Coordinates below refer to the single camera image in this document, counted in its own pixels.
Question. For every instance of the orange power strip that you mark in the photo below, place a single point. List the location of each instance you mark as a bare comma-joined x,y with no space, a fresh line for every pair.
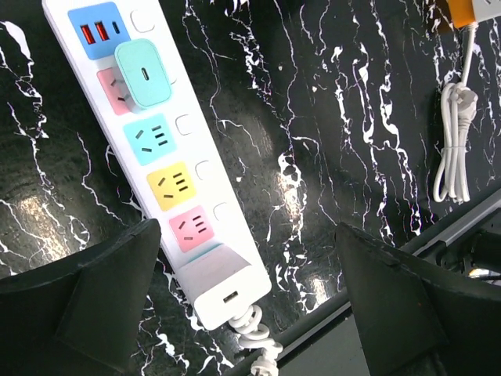
466,12

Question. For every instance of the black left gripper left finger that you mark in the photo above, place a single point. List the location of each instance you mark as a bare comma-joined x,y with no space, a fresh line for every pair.
79,315

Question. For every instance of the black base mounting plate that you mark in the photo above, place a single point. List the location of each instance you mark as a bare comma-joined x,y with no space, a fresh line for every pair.
466,242

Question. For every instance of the white usb charger plug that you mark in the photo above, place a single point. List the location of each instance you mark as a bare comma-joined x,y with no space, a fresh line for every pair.
221,284

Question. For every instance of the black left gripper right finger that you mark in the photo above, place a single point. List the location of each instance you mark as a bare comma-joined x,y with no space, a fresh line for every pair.
415,318

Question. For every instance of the white multicolour power strip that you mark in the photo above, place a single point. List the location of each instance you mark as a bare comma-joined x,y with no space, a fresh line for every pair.
167,154

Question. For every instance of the teal charger plug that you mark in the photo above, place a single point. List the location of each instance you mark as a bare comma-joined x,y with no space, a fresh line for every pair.
141,75

